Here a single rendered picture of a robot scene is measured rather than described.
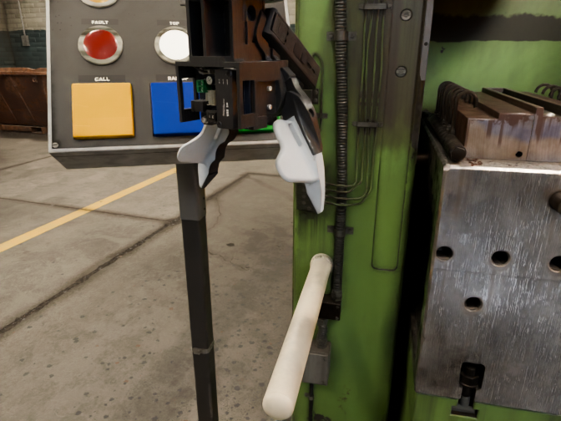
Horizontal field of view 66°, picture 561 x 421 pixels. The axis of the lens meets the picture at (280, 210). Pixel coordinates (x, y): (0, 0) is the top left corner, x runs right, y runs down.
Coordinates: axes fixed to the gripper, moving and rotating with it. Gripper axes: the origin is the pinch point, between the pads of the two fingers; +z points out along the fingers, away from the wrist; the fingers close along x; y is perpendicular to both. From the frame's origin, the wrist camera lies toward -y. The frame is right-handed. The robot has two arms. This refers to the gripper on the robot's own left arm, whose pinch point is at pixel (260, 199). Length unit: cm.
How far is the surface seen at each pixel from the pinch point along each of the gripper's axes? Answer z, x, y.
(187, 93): -9.1, -19.0, -9.1
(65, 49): -14.8, -32.8, -0.8
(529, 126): -3.5, 20.1, -44.5
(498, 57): -13, 7, -91
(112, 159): -0.5, -26.7, -1.4
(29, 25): -61, -846, -429
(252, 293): 94, -86, -108
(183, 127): -5.0, -17.8, -6.8
